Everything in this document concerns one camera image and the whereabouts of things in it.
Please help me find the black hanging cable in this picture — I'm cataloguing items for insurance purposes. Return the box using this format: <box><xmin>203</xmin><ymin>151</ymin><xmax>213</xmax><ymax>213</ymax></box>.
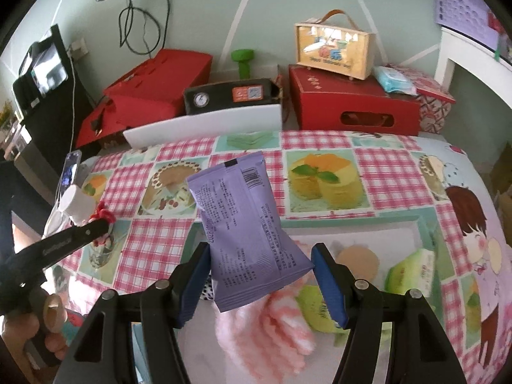
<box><xmin>118</xmin><ymin>0</ymin><xmax>172</xmax><ymax>57</ymax></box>

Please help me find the pink white fluffy towel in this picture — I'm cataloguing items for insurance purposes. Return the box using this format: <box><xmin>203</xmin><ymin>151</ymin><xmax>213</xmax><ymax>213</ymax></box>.
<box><xmin>215</xmin><ymin>276</ymin><xmax>316</xmax><ymax>383</ymax></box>

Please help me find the blue wet wipes pack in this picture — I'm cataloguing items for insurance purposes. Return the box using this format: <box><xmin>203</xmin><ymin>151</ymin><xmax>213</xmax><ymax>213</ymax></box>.
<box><xmin>372</xmin><ymin>66</ymin><xmax>417</xmax><ymax>96</ymax></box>

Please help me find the yellow wooden case with handle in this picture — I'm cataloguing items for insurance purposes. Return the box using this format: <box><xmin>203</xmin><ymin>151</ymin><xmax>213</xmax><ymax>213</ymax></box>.
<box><xmin>294</xmin><ymin>9</ymin><xmax>377</xmax><ymax>81</ymax></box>

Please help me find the green cloth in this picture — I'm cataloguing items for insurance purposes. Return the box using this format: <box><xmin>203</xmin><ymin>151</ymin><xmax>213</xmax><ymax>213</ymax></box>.
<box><xmin>296</xmin><ymin>284</ymin><xmax>347</xmax><ymax>334</ymax></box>

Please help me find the patterned tablecloth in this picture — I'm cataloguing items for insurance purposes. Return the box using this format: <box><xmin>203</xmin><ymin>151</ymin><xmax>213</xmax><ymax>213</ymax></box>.
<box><xmin>52</xmin><ymin>131</ymin><xmax>511</xmax><ymax>383</ymax></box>

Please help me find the red box with handle slot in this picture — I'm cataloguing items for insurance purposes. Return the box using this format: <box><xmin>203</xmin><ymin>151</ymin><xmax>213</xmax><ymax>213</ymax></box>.
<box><xmin>289</xmin><ymin>64</ymin><xmax>420</xmax><ymax>136</ymax></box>

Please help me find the red patterned storage box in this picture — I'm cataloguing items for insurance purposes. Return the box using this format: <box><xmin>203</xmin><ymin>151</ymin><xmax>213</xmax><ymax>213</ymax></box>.
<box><xmin>389</xmin><ymin>63</ymin><xmax>458</xmax><ymax>134</ymax></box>

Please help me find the green tissue pack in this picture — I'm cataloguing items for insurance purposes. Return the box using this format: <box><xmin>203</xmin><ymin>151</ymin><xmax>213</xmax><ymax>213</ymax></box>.
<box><xmin>384</xmin><ymin>248</ymin><xmax>435</xmax><ymax>297</ymax></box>

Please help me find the person's left hand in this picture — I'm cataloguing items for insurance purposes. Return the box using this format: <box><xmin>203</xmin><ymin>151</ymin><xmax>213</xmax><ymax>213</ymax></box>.
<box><xmin>1</xmin><ymin>288</ymin><xmax>68</xmax><ymax>369</ymax></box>

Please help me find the red yarn hair tie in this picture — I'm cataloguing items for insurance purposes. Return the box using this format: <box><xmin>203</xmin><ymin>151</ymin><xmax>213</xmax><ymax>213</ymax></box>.
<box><xmin>89</xmin><ymin>200</ymin><xmax>117</xmax><ymax>227</ymax></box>

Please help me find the black cabinet with screen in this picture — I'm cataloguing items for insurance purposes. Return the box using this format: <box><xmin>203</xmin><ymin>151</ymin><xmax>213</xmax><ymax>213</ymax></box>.
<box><xmin>3</xmin><ymin>24</ymin><xmax>93</xmax><ymax>192</ymax></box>

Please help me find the purple file holder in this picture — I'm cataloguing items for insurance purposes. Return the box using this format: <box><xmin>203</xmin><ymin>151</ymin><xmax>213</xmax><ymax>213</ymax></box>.
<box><xmin>436</xmin><ymin>0</ymin><xmax>501</xmax><ymax>50</ymax></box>

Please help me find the black box with gauge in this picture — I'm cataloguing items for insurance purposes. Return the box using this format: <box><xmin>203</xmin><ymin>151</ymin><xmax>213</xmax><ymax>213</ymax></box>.
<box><xmin>184</xmin><ymin>78</ymin><xmax>280</xmax><ymax>115</ymax></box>

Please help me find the white plastic jar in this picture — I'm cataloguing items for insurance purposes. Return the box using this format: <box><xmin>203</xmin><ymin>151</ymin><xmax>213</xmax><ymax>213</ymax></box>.
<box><xmin>58</xmin><ymin>185</ymin><xmax>96</xmax><ymax>226</ymax></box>

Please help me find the beige sponge puff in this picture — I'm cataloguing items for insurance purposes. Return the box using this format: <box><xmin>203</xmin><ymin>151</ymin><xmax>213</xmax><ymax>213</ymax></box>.
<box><xmin>335</xmin><ymin>244</ymin><xmax>380</xmax><ymax>282</ymax></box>

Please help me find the purple snack packet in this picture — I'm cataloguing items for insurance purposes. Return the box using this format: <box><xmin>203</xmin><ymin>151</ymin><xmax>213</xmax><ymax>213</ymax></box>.
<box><xmin>188</xmin><ymin>152</ymin><xmax>313</xmax><ymax>312</ymax></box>

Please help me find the green dumbbell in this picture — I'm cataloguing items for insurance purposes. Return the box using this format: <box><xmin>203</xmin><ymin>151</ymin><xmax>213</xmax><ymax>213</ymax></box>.
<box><xmin>231</xmin><ymin>49</ymin><xmax>254</xmax><ymax>80</ymax></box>

